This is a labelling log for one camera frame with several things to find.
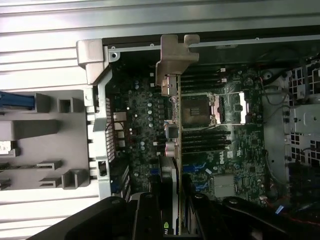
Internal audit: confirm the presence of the silver CPU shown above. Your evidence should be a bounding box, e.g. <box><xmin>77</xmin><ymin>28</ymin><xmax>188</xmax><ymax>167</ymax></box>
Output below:
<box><xmin>0</xmin><ymin>140</ymin><xmax>12</xmax><ymax>155</ymax></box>

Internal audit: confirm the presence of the grey case corner foot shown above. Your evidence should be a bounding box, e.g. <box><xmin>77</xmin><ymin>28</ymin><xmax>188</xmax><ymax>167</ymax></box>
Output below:
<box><xmin>76</xmin><ymin>39</ymin><xmax>111</xmax><ymax>85</ymax></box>

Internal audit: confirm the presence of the grey parts rack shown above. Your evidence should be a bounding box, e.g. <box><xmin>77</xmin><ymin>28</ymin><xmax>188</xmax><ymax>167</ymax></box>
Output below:
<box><xmin>0</xmin><ymin>89</ymin><xmax>92</xmax><ymax>191</ymax></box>

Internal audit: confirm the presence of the black open PC case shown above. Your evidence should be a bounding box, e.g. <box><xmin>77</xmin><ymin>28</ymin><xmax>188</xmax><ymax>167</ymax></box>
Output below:
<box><xmin>75</xmin><ymin>33</ymin><xmax>320</xmax><ymax>227</ymax></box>

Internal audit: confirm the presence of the silver chipset heatsink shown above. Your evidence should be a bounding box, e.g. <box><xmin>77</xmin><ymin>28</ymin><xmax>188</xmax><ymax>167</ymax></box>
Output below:
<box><xmin>213</xmin><ymin>174</ymin><xmax>236</xmax><ymax>198</ymax></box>

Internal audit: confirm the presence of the black RAM slot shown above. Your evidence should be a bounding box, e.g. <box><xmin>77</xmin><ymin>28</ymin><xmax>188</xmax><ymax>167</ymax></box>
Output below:
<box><xmin>182</xmin><ymin>146</ymin><xmax>231</xmax><ymax>153</ymax></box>
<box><xmin>181</xmin><ymin>76</ymin><xmax>226</xmax><ymax>82</ymax></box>
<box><xmin>182</xmin><ymin>139</ymin><xmax>231</xmax><ymax>146</ymax></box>
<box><xmin>181</xmin><ymin>81</ymin><xmax>226</xmax><ymax>88</ymax></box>
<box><xmin>182</xmin><ymin>133</ymin><xmax>231</xmax><ymax>140</ymax></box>
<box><xmin>181</xmin><ymin>70</ymin><xmax>226</xmax><ymax>77</ymax></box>
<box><xmin>181</xmin><ymin>86</ymin><xmax>226</xmax><ymax>93</ymax></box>
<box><xmin>182</xmin><ymin>126</ymin><xmax>231</xmax><ymax>133</ymax></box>

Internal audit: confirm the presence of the hard disk with blue carrier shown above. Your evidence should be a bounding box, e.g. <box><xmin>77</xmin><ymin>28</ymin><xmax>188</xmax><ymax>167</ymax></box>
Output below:
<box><xmin>0</xmin><ymin>90</ymin><xmax>34</xmax><ymax>111</ymax></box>

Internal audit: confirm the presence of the CPU socket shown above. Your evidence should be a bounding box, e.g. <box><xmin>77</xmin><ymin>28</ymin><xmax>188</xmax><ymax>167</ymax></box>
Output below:
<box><xmin>181</xmin><ymin>93</ymin><xmax>218</xmax><ymax>127</ymax></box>

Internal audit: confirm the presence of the silver perforated drive cage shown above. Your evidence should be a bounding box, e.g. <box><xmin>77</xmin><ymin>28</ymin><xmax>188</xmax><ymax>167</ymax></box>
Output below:
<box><xmin>282</xmin><ymin>57</ymin><xmax>320</xmax><ymax>176</ymax></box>

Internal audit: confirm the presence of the green motherboard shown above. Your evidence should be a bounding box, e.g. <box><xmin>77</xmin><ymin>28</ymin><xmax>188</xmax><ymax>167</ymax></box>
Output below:
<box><xmin>106</xmin><ymin>64</ymin><xmax>266</xmax><ymax>203</ymax></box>

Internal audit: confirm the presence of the metal socket cover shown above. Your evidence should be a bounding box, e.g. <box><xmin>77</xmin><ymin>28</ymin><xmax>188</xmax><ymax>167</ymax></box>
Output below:
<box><xmin>214</xmin><ymin>91</ymin><xmax>251</xmax><ymax>126</ymax></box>

